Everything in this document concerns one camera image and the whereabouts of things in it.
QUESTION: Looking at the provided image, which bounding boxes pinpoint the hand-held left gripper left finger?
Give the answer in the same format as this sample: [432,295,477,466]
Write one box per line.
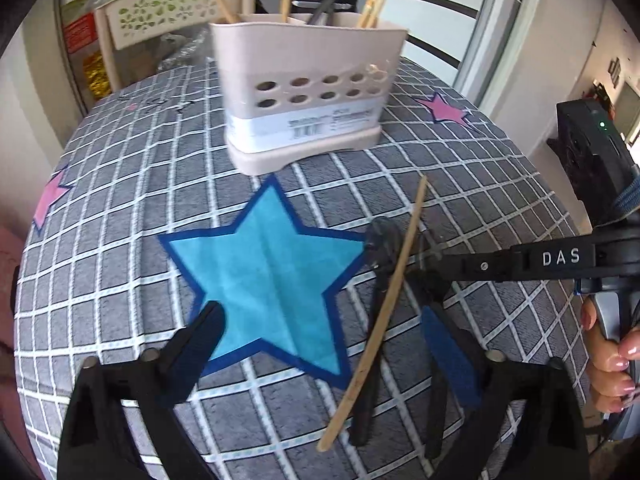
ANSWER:
[57,301,227,466]

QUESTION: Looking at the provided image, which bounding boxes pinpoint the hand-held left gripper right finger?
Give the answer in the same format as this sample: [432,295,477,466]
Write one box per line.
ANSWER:
[419,305,588,466]

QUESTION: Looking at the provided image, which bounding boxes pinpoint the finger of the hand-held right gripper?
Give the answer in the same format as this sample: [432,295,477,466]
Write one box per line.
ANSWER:
[430,249,516,283]

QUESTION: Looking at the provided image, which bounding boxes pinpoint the beige plastic utensil holder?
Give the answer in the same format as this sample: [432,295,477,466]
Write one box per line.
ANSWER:
[209,12,412,177]

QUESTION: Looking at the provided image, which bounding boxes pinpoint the person's right hand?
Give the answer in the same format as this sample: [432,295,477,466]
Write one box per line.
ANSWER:
[581,299,640,414]

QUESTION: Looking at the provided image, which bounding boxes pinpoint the grey checked star tablecloth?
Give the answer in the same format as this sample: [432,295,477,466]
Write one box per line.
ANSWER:
[10,55,596,480]

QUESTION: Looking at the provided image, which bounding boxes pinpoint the white refrigerator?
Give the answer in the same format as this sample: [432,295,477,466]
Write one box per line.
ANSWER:
[390,0,507,70]

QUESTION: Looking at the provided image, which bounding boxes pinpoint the yellow packets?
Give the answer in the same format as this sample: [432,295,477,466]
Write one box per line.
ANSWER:
[82,52,112,99]

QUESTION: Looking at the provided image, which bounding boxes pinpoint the clear plastic bag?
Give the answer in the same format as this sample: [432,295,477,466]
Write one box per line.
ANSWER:
[157,27,214,74]

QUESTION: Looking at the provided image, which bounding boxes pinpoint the beige perforated storage cart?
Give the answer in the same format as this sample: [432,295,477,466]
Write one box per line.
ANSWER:
[94,0,264,90]

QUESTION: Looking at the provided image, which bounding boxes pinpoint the red box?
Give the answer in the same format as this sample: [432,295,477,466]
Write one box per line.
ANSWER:
[62,12,98,54]

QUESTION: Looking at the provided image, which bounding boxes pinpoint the blue grey wrist strap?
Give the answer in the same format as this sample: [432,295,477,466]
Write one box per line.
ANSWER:
[611,172,640,223]

